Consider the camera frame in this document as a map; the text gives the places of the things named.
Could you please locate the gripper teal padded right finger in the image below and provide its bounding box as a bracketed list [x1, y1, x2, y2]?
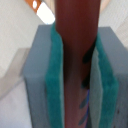
[89, 27, 128, 128]

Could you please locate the gripper teal padded left finger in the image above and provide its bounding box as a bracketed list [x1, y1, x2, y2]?
[22, 25, 64, 128]

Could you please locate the brown toy sausage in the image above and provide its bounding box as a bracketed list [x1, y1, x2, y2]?
[55, 0, 101, 128]

